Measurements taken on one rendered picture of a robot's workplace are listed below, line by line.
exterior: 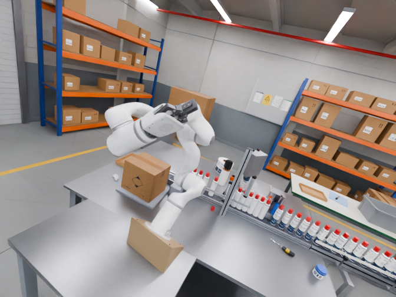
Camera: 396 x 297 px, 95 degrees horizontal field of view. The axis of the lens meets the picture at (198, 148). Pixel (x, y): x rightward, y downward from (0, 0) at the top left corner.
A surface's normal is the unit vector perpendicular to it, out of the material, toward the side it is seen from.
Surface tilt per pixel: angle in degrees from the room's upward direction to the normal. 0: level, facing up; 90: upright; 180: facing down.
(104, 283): 0
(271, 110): 90
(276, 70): 90
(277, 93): 90
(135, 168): 90
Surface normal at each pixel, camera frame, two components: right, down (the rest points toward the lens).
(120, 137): -0.33, 0.15
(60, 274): 0.28, -0.89
